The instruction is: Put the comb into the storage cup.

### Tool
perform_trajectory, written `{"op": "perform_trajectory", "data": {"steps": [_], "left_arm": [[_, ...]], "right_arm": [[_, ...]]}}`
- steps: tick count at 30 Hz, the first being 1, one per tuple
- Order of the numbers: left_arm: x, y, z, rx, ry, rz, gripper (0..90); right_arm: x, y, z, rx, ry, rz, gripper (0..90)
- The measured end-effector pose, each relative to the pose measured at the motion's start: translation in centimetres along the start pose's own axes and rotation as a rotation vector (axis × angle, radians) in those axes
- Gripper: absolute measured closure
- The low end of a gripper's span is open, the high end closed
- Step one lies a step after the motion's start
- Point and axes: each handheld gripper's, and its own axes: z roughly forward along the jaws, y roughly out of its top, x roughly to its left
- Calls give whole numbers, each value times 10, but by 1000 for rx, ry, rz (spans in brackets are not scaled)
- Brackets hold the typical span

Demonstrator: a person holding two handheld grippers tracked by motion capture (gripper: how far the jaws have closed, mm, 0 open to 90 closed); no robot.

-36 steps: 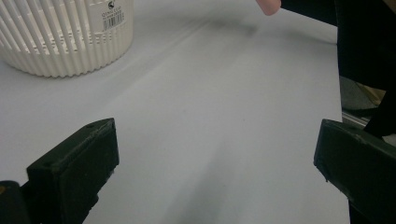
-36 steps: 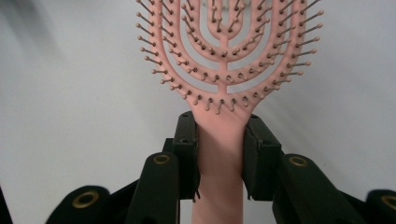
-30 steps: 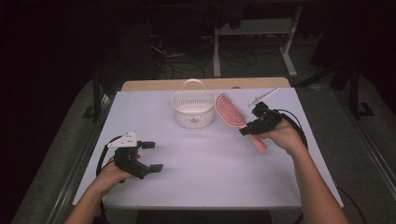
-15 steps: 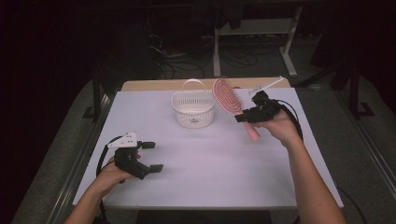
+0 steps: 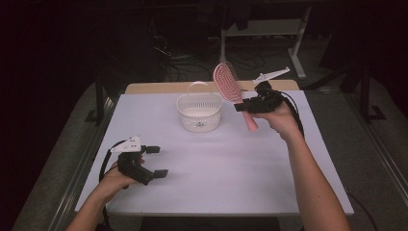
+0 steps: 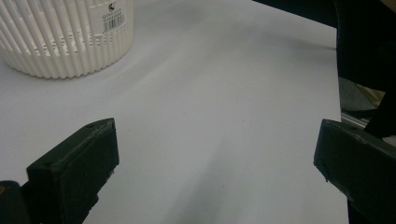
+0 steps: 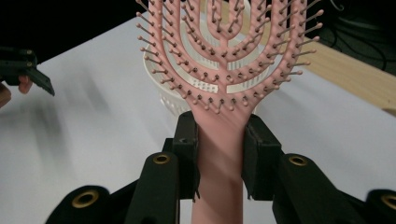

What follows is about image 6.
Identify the white plastic basket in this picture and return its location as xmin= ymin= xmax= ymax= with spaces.
xmin=0 ymin=0 xmax=135 ymax=79

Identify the metal floor rail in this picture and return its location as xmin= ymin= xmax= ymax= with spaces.
xmin=340 ymin=110 xmax=370 ymax=130

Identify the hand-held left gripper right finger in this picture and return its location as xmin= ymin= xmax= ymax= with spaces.
xmin=313 ymin=119 xmax=396 ymax=224

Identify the black metal stand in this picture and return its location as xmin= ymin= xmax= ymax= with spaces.
xmin=333 ymin=0 xmax=396 ymax=139

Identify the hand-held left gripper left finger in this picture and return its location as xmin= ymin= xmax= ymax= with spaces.
xmin=21 ymin=117 xmax=120 ymax=224

